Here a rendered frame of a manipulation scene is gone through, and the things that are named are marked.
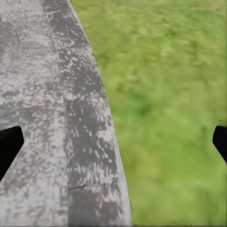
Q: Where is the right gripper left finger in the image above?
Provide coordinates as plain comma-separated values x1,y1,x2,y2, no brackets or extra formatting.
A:
0,126,24,182

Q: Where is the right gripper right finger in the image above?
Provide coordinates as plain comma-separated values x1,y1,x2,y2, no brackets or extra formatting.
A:
212,125,227,163

